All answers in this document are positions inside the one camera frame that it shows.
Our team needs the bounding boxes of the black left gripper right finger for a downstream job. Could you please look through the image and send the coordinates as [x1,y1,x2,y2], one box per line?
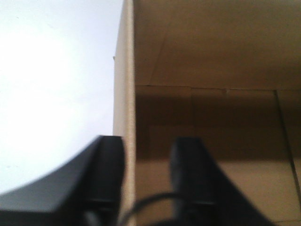
[170,137,272,226]

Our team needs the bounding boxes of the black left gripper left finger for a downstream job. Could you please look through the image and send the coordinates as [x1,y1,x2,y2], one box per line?
[0,136,125,226]

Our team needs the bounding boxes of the brown EcoFlow cardboard box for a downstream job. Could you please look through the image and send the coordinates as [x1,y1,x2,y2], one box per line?
[113,0,301,226]

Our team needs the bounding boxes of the thin black cable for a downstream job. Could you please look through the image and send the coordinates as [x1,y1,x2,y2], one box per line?
[121,192,179,226]

